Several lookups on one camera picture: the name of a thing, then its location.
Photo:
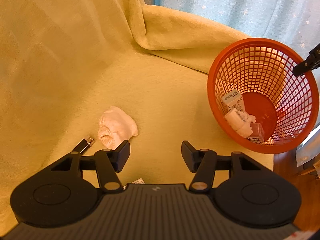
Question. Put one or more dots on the red plastic mesh basket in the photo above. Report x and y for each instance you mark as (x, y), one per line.
(261, 70)

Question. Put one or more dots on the crumpled white tissue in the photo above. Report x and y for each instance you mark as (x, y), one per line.
(115, 126)

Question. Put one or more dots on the clear plastic wrapper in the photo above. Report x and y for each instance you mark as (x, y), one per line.
(258, 134)

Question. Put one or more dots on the light blue star curtain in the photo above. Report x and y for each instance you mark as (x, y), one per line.
(292, 22)

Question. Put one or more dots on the yellow-green blanket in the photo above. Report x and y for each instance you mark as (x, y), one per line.
(65, 62)

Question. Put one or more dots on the small white pill bottle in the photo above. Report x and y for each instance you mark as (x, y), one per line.
(235, 119)

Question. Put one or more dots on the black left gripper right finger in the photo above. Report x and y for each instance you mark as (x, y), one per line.
(202, 163)

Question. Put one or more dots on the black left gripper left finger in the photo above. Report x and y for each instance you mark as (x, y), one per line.
(110, 162)

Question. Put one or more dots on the white medicine box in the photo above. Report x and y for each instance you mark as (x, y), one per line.
(232, 100)

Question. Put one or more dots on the white paper ball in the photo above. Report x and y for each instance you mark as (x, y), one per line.
(248, 119)

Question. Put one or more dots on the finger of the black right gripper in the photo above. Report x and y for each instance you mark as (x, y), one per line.
(301, 68)

